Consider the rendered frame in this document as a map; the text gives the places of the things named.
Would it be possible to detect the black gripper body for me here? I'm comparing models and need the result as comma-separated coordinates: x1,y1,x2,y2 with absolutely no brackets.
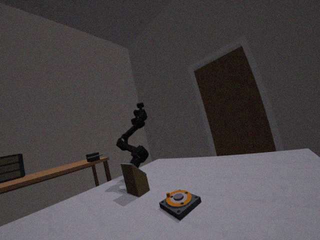
136,102,147,118

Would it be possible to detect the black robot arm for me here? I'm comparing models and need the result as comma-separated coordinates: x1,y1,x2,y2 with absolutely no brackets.
116,109,149,168

